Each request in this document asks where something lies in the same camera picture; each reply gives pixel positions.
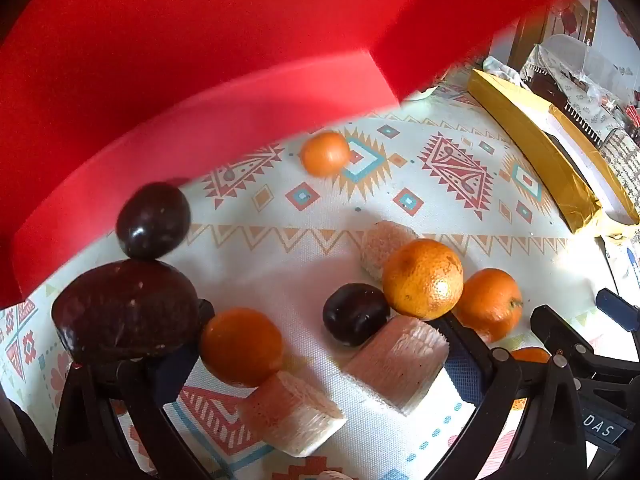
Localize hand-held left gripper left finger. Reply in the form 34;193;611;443
52;299;217;480

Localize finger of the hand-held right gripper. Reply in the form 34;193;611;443
530;305;640;392
595;288;640;322

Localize gold gift box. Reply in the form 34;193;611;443
467;68;640;237

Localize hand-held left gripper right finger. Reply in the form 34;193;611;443
429;309;589;480

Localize mandarin orange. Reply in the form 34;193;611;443
300;131;351;177
509;346;552;411
454;268;524;344
199;308;284;387
382;238;465;322

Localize red cardboard box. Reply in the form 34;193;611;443
0;0;593;311

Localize dark plum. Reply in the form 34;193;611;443
322;283;392;348
116;182;192;262

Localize patterned tablecloth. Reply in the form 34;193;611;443
0;0;640;480

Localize white lace cloth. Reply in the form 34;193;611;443
520;35;640;161

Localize white crumpled cloth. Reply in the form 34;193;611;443
482;55;522;85

